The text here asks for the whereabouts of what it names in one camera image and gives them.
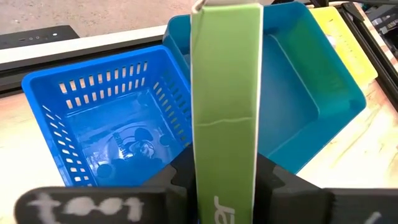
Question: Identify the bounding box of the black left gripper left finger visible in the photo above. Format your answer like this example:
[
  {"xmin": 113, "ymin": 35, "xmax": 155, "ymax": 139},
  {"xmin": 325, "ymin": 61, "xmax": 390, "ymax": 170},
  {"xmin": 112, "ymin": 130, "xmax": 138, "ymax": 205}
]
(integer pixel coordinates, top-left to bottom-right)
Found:
[{"xmin": 144, "ymin": 146, "xmax": 197, "ymax": 224}]

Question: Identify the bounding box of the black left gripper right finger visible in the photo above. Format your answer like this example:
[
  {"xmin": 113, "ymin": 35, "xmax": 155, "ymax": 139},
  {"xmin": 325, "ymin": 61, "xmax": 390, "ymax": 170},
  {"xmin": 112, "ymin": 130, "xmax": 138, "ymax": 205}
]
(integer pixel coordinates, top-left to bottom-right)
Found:
[{"xmin": 253, "ymin": 154, "xmax": 333, "ymax": 224}]

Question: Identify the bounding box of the green white acer box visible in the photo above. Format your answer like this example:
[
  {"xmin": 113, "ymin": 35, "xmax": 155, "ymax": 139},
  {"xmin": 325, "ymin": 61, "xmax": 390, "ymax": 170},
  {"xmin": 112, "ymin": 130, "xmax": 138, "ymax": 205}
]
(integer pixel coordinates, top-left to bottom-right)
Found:
[{"xmin": 190, "ymin": 0, "xmax": 264, "ymax": 224}]

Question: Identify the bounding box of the teal plastic bin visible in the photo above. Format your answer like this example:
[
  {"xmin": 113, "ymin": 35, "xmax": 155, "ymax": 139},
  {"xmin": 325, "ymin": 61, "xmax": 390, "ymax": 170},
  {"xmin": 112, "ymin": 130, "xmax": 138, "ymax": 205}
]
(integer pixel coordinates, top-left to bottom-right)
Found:
[{"xmin": 162, "ymin": 1, "xmax": 368, "ymax": 175}]

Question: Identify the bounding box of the blue slotted plastic basket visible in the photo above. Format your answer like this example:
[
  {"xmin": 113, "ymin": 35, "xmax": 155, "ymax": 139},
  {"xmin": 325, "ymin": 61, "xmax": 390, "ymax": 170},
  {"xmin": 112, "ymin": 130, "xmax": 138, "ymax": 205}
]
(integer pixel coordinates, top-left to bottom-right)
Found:
[{"xmin": 21, "ymin": 45, "xmax": 194, "ymax": 188}]

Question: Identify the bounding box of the yellow slotted plastic basket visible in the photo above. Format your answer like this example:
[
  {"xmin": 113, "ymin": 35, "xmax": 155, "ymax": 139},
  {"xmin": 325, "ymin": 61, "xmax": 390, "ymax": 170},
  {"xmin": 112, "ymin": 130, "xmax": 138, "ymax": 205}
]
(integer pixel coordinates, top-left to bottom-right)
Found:
[{"xmin": 308, "ymin": 6, "xmax": 379, "ymax": 91}]

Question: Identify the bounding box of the white board strip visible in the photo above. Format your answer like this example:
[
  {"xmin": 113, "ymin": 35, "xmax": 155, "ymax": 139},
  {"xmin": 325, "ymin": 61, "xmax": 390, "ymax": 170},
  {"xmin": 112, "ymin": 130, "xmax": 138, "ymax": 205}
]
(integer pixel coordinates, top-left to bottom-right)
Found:
[{"xmin": 0, "ymin": 24, "xmax": 170, "ymax": 65}]

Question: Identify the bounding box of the black flat device panel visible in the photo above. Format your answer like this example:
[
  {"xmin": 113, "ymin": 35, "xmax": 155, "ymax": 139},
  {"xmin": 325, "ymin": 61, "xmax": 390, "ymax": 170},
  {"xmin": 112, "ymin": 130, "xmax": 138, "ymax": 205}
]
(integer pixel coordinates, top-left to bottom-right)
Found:
[{"xmin": 0, "ymin": 24, "xmax": 80, "ymax": 50}]

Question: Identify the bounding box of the black frame rail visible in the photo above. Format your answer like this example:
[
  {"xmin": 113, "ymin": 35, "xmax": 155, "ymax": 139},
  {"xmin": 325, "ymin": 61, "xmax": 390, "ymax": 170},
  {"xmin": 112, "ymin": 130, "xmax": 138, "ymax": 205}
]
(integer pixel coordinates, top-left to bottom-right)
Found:
[
  {"xmin": 0, "ymin": 34, "xmax": 169, "ymax": 96},
  {"xmin": 337, "ymin": 1, "xmax": 398, "ymax": 111}
]

